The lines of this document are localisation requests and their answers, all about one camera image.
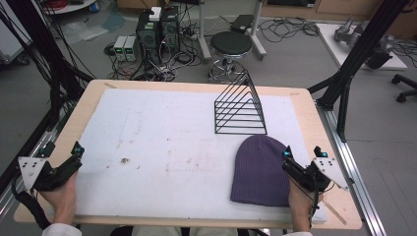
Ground thin wooden stick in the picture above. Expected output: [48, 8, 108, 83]
[322, 199, 348, 226]

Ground black flat box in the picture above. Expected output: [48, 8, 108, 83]
[229, 14, 256, 34]

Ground black round stool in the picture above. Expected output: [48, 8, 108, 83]
[208, 30, 254, 84]

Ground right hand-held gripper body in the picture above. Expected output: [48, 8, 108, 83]
[281, 157, 350, 195]

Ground white table leg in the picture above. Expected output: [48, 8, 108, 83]
[247, 0, 268, 62]
[197, 0, 213, 61]

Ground small white box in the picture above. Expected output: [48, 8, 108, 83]
[149, 6, 162, 23]

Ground person's left hand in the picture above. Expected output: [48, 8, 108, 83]
[38, 170, 80, 226]

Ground white foam mat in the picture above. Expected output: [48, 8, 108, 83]
[47, 88, 328, 224]

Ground black metal frame stand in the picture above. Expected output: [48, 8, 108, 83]
[307, 0, 412, 143]
[0, 0, 96, 198]

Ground clear plastic sheet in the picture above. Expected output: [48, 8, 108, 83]
[60, 19, 110, 45]

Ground tangle of floor cables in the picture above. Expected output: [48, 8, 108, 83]
[103, 19, 206, 83]

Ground black computer tower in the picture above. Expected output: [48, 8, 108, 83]
[135, 10, 162, 65]
[159, 6, 181, 55]

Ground black wire file rack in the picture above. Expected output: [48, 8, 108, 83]
[213, 69, 268, 136]

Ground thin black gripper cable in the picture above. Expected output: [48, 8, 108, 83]
[288, 176, 336, 229]

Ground black office chair base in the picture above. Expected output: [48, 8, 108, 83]
[390, 73, 417, 104]

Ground black sleeved gripper cable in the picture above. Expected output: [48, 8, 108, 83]
[10, 175, 52, 231]

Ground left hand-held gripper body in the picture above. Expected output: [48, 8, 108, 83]
[18, 156, 83, 193]

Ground white power supply unit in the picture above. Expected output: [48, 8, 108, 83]
[112, 34, 128, 62]
[123, 35, 142, 63]

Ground white floor board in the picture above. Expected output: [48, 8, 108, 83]
[316, 23, 408, 72]

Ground white cabinet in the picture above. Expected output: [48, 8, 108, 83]
[0, 6, 33, 65]

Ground white round table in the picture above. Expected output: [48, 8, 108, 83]
[41, 0, 98, 16]

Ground person's right hand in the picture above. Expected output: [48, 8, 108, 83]
[287, 178, 325, 233]

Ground black cables on floor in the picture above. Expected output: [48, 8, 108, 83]
[257, 16, 321, 44]

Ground aluminium rail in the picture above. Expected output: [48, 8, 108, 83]
[0, 104, 72, 220]
[315, 99, 389, 236]

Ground purple knitted beanie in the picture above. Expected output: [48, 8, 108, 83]
[229, 134, 293, 207]

